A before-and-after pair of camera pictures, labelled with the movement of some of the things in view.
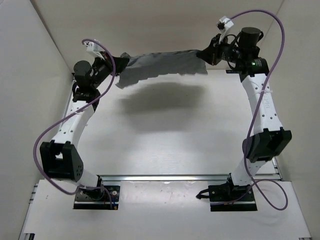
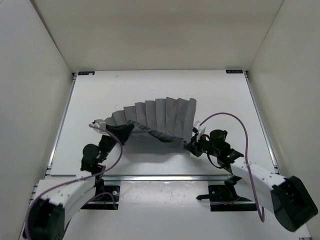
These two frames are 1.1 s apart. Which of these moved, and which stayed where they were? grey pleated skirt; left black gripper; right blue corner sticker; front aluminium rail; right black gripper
Moved: grey pleated skirt; left black gripper; right black gripper
Stayed: right blue corner sticker; front aluminium rail
